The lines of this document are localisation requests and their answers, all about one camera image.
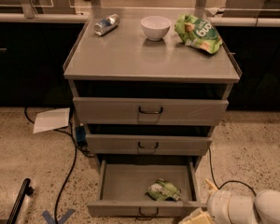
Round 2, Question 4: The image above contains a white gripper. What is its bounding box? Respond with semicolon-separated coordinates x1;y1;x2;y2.
178;178;260;224

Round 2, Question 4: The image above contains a small green jalapeno chip bag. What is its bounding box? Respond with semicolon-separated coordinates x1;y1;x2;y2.
146;178;181;202

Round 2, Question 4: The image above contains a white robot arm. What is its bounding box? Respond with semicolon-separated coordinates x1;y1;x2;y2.
178;179;280;224

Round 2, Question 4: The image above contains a bottom grey drawer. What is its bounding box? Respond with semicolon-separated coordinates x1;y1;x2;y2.
88;155;206;218

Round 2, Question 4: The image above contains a grey drawer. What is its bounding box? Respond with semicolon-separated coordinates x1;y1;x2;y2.
86;134;212;156
88;155;206;218
73;97;228;126

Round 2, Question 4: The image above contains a middle grey drawer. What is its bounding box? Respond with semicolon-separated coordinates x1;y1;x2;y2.
86;134;212;156

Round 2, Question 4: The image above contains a grey metal drawer cabinet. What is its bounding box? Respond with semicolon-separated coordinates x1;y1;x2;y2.
62;7;243;171

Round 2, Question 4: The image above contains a top grey drawer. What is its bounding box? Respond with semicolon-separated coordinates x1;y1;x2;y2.
73;97;228;126

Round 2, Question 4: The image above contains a large green chip bag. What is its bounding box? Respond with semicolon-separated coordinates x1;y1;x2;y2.
175;14;223;54

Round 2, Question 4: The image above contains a long background counter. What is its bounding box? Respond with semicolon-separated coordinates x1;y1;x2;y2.
0;13;280;27

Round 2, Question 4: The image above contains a blue power adapter box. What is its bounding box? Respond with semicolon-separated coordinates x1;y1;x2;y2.
75;126;87;147

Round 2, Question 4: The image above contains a blue tape cross marker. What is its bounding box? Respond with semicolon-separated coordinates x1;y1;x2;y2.
42;209;76;224

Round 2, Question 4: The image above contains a white paper sheet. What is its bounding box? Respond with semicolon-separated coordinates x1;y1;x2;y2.
34;108;70;133

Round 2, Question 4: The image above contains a black bar lower left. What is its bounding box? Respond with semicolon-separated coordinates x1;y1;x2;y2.
7;178;34;224

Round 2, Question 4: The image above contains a white ceramic bowl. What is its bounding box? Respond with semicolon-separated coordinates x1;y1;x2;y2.
141;16;171;41

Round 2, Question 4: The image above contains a black cable right floor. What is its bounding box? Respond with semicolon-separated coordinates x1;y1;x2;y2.
207;147;257;198

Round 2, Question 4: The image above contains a black cable floor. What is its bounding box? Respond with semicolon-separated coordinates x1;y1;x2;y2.
207;147;257;198
23;106;94;224

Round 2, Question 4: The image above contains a black cable left floor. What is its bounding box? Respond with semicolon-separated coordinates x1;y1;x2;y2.
23;106;94;224

